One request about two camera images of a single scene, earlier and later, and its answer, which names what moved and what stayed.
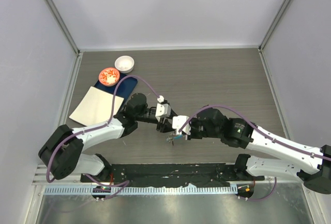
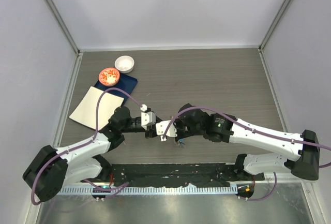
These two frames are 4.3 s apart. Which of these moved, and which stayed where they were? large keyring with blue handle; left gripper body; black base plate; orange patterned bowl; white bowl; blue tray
Moved: left gripper body; large keyring with blue handle
Stayed: orange patterned bowl; white bowl; blue tray; black base plate
